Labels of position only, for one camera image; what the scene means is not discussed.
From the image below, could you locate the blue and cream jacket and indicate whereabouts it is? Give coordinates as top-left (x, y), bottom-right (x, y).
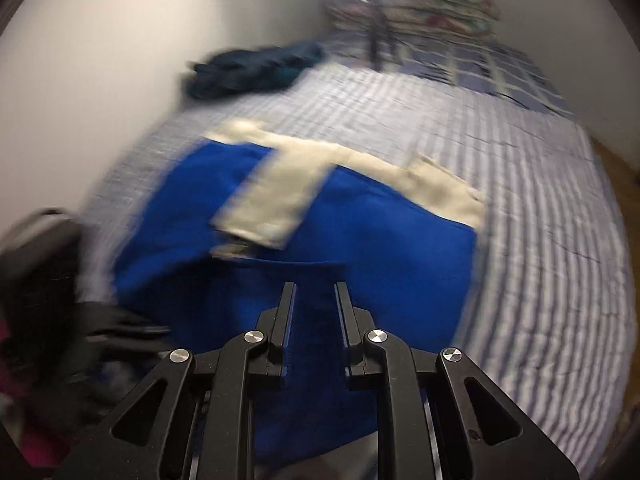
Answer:
top-left (113, 120), bottom-right (486, 467)

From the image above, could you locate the dark teal crumpled garment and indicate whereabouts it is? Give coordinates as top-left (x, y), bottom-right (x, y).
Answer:
top-left (184, 41), bottom-right (326, 101)

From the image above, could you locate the blue white striped quilt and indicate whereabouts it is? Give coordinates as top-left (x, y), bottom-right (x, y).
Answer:
top-left (79, 65), bottom-right (637, 478)

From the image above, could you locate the blue checked bed sheet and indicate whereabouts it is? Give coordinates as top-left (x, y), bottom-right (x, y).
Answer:
top-left (320, 30), bottom-right (574, 119)

